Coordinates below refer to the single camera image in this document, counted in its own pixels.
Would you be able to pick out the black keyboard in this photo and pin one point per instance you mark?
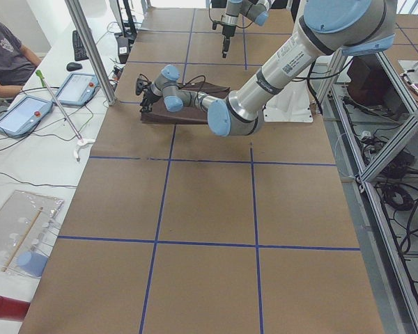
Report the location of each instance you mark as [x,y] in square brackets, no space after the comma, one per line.
[79,49]

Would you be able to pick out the red cylinder tube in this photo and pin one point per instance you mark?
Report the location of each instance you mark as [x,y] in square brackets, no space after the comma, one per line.
[13,309]

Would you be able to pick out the dark brown t-shirt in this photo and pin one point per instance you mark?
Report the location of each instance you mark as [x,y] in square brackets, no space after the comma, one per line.
[187,115]

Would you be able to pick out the aluminium frame post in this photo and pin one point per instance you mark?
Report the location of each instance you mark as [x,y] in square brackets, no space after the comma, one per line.
[79,19]

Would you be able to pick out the teach pendant tablet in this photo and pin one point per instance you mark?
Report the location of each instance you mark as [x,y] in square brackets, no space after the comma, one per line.
[24,116]
[77,89]

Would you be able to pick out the near teach pendant tablet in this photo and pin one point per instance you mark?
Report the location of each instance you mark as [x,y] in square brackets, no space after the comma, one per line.
[24,116]

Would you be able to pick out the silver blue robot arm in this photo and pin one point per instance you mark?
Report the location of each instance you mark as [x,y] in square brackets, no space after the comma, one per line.
[354,27]
[255,11]

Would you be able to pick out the clear plastic sheet board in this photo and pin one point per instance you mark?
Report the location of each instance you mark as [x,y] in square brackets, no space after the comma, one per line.
[27,223]

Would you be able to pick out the aluminium frame rack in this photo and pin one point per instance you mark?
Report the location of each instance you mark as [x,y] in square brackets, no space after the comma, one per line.
[370,106]

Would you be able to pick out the reacher grabber stick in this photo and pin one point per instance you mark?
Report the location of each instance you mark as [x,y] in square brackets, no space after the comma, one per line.
[81,141]

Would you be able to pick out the seated person in grey shirt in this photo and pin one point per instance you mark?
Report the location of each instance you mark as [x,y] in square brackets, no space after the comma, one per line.
[17,64]

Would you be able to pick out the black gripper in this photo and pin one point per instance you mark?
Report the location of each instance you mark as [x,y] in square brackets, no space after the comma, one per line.
[226,31]
[148,95]

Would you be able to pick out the light blue plastic cup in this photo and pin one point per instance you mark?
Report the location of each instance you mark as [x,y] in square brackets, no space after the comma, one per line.
[32,262]

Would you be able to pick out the far teach pendant tablet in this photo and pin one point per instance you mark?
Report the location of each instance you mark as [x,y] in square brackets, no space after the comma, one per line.
[77,89]

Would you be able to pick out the black computer mouse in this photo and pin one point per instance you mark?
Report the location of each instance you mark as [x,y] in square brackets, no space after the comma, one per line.
[73,66]

